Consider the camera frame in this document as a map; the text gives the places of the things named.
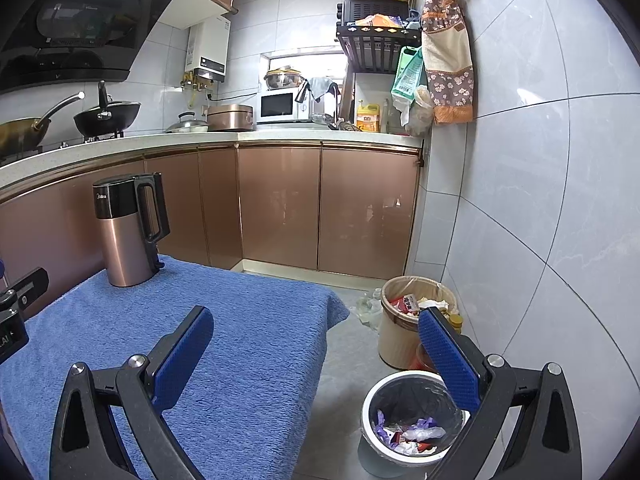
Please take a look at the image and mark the white plastic bag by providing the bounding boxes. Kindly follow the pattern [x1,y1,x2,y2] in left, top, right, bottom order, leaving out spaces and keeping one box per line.
[401,417,446,442]

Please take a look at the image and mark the red snack wrapper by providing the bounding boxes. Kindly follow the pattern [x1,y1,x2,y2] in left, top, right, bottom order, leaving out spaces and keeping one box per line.
[416,442,434,453]

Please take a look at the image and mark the long purple twisted wrapper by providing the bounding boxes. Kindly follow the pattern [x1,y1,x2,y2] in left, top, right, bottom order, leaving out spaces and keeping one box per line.
[373,410,404,450]

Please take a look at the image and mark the white rimmed trash can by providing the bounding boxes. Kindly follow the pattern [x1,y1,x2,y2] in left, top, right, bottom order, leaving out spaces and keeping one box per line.
[358,370,471,479]

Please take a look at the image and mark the beige trash bin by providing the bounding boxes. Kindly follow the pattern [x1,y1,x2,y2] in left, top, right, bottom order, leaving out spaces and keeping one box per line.
[378,275,459,370]

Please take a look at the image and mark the brown kitchen cabinets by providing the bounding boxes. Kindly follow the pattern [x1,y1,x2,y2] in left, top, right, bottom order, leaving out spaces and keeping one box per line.
[1,133,422,299]

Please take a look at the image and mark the copper black electric kettle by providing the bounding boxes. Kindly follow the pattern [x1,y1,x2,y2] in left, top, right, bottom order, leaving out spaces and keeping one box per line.
[92,172,170,287]

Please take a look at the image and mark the blue towel mat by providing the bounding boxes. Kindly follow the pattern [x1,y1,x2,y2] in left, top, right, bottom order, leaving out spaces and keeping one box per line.
[1,257,348,479]

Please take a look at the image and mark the brass wok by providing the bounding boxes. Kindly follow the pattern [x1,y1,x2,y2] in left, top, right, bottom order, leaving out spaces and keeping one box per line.
[0,91,86,158]

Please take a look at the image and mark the black frying pan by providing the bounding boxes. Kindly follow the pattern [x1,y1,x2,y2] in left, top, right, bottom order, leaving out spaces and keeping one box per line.
[74,80,141,141]

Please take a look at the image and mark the glass pot lid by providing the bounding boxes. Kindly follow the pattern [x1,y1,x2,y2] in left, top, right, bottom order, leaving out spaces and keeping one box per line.
[165,112,208,133]

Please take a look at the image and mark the copper rice cooker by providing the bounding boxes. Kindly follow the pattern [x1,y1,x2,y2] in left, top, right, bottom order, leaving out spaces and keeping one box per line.
[206,104,255,131]

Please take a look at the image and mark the white microwave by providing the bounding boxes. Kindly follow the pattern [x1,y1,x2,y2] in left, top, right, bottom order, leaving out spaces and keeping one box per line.
[257,87,311,124]

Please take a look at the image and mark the white water heater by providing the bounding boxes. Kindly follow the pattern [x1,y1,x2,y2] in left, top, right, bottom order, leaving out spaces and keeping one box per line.
[184,16,230,82]

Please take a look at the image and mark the yellow food package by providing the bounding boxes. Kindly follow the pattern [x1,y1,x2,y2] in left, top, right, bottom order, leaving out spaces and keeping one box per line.
[356,101,381,132]

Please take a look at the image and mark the pot on microwave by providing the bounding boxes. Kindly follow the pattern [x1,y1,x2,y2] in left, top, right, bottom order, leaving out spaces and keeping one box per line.
[264,65,305,90]

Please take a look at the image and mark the floral hanging apron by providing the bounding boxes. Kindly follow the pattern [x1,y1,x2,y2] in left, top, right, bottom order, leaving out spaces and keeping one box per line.
[421,0,475,125]

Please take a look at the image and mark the green plastic bag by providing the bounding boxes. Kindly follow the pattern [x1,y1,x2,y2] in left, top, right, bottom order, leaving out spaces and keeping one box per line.
[390,47,424,110]

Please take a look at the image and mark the black wall rack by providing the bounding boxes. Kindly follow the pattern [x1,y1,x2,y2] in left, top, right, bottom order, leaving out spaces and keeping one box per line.
[335,0,421,75]

